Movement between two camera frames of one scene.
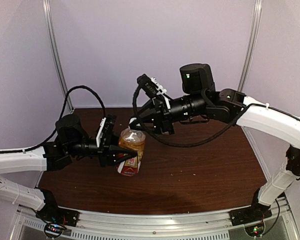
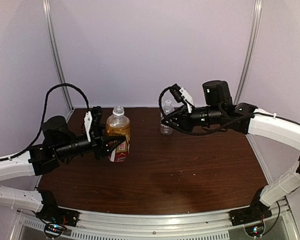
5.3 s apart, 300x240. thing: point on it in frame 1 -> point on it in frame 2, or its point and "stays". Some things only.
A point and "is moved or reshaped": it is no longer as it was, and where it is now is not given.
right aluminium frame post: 252,43 stays
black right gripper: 163,120 -> 182,119
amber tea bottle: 134,140 is moved or reshaped
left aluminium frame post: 49,19 stays
